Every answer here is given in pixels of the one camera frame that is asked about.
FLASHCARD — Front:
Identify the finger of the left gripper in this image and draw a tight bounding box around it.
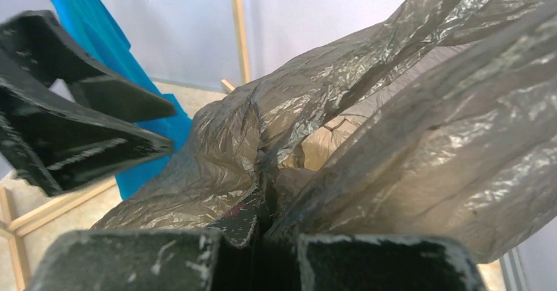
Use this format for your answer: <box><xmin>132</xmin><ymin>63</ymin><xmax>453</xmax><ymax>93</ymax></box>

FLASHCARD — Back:
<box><xmin>1</xmin><ymin>53</ymin><xmax>173</xmax><ymax>196</ymax></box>
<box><xmin>1</xmin><ymin>10</ymin><xmax>177</xmax><ymax>122</ymax></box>

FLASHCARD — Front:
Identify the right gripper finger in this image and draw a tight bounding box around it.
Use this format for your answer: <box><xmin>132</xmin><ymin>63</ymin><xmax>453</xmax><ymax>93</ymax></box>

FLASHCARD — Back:
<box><xmin>206</xmin><ymin>188</ymin><xmax>263</xmax><ymax>248</ymax></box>

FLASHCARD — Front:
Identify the blue t-shirt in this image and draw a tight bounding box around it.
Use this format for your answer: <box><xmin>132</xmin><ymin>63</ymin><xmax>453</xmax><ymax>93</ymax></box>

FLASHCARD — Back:
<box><xmin>40</xmin><ymin>0</ymin><xmax>194</xmax><ymax>202</ymax></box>

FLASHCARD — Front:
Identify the wooden clothes rack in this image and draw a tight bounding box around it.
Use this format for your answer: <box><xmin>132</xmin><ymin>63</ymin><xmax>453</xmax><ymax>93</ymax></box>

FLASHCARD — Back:
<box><xmin>1</xmin><ymin>10</ymin><xmax>251</xmax><ymax>290</ymax></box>

